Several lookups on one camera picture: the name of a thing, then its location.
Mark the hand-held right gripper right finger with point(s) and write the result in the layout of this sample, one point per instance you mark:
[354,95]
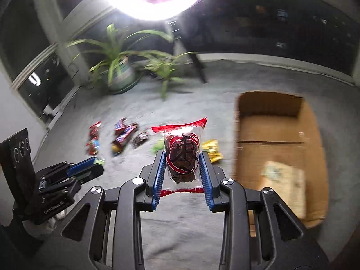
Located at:
[204,180]

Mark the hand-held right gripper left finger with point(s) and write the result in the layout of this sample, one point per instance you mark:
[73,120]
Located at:
[159,180]

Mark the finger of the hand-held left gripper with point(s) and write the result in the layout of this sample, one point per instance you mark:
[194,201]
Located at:
[83,166]
[91,174]

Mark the yellow snack packet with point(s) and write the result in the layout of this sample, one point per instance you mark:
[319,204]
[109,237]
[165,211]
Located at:
[213,149]

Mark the clear red-edged dried fruit packet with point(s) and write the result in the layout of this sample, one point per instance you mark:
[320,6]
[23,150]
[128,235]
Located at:
[181,152]

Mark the brown cardboard box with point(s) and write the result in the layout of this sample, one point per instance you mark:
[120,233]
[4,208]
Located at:
[281,135]

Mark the red and blue snack packet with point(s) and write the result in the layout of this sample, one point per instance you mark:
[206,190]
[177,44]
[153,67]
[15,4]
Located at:
[93,146]

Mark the green snack packet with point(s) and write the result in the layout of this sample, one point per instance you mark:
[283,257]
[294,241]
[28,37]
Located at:
[158,146]

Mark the small yellow candy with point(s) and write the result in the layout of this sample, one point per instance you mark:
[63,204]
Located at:
[116,149]

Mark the red dried fruit packet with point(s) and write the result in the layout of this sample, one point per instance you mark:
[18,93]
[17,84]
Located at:
[95,129]

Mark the dark brown snack packet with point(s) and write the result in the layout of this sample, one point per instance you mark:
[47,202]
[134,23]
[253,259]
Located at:
[140,139]

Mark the long chocolate bar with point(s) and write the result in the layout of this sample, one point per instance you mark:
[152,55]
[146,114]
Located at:
[125,135]

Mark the small chocolate bar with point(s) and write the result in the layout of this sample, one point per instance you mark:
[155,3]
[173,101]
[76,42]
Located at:
[119,126]

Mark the pale snack packet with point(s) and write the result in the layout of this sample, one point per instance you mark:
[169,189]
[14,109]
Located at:
[284,188]

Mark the large potted green plant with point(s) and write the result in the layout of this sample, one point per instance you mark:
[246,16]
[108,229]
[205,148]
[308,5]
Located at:
[122,74]

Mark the black light stand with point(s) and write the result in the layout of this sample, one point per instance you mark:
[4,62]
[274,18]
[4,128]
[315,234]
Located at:
[197,62]

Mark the white window frame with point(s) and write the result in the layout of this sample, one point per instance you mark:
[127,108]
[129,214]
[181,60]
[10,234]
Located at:
[36,59]

